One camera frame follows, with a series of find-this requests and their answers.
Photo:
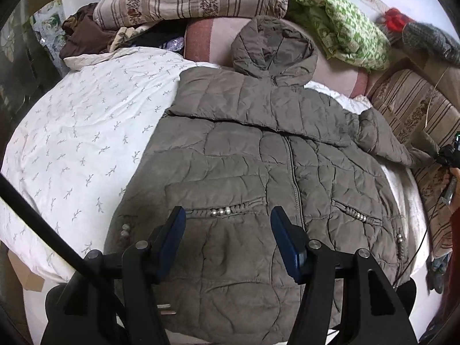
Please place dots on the white leaf print duvet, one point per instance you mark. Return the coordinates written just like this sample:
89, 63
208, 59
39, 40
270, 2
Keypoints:
86, 129

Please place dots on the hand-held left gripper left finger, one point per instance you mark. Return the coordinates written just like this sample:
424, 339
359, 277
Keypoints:
175, 235

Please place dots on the green patterned blanket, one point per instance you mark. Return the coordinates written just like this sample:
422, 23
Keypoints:
337, 25

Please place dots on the person's right hand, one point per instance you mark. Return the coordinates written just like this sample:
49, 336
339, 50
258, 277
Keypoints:
452, 183

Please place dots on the large striped floral cushion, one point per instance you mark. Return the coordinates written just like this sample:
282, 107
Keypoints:
409, 104

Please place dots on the grey knit garment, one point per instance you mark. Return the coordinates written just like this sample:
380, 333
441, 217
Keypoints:
429, 37

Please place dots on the red cloth item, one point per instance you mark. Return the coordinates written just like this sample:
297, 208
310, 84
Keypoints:
395, 19

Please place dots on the black pole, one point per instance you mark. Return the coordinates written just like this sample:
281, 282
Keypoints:
54, 237

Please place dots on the cardboard box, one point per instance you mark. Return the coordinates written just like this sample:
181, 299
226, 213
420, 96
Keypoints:
27, 271

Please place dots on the purple shiny wrapper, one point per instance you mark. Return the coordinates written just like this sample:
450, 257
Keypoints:
172, 45

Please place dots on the beige patterned cloth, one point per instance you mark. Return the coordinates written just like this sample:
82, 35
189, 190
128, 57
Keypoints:
124, 36

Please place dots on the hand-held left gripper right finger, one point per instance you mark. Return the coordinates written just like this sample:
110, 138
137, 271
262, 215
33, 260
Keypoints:
287, 248

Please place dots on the grey-brown quilted hooded jacket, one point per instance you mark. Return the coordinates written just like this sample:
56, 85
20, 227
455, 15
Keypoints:
230, 151

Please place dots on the blue-grey cloth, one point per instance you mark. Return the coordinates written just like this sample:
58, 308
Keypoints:
440, 271

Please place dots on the brown cloth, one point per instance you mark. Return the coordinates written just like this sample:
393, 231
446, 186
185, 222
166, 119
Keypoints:
84, 32

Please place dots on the floral plastic bag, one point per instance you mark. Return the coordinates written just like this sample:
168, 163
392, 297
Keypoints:
48, 30

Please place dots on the black cloth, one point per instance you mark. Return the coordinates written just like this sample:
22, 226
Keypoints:
154, 38

